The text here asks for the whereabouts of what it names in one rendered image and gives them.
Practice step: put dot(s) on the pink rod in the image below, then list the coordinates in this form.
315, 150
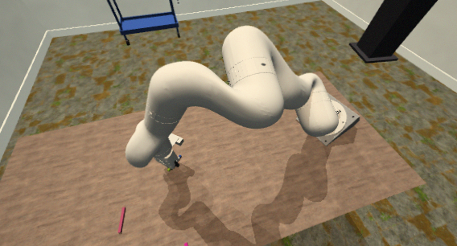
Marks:
121, 219

